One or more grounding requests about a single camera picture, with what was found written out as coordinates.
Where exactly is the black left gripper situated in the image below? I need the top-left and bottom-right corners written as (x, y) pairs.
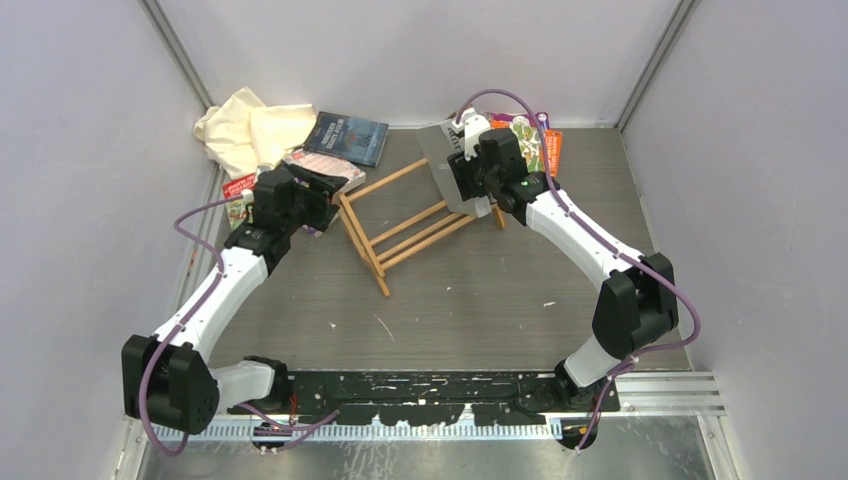
top-left (282, 166), bottom-right (348, 234)

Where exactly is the grey ianra book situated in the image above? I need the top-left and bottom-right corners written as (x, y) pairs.
top-left (416, 119), bottom-right (491, 218)

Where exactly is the floral white book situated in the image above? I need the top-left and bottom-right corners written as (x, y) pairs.
top-left (283, 150), bottom-right (366, 194)

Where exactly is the wooden book rack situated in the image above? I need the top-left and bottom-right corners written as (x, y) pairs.
top-left (335, 158), bottom-right (475, 298)

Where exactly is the orange treehouse book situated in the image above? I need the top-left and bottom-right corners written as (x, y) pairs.
top-left (489, 112), bottom-right (563, 178)

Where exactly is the purple yellow treehouse book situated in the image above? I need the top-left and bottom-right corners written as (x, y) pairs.
top-left (302, 224), bottom-right (331, 238)

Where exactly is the purple cartoon book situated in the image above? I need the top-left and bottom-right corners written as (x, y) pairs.
top-left (483, 111), bottom-right (550, 130)

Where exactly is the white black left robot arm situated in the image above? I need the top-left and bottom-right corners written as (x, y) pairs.
top-left (121, 164), bottom-right (347, 435)

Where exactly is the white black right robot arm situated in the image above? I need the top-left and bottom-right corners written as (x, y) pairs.
top-left (447, 128), bottom-right (679, 411)

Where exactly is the red treehouse book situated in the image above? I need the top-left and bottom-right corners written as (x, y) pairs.
top-left (222, 173), bottom-right (256, 230)

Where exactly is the cream cloth bag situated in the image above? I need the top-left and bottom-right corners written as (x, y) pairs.
top-left (193, 87), bottom-right (317, 180)

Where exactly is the dark blue book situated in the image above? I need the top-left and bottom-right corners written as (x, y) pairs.
top-left (302, 111), bottom-right (389, 167)

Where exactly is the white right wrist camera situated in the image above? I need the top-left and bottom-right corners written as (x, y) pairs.
top-left (442, 107), bottom-right (491, 160)

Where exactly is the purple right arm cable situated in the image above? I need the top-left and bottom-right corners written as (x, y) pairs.
top-left (454, 88), bottom-right (702, 454)

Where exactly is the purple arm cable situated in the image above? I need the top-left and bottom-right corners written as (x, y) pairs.
top-left (137, 195), bottom-right (340, 458)
top-left (454, 88), bottom-right (702, 454)

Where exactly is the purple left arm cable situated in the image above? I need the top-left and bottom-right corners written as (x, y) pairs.
top-left (137, 195), bottom-right (340, 458)

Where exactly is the black mounting base plate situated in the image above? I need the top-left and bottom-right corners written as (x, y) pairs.
top-left (230, 369), bottom-right (621, 449)

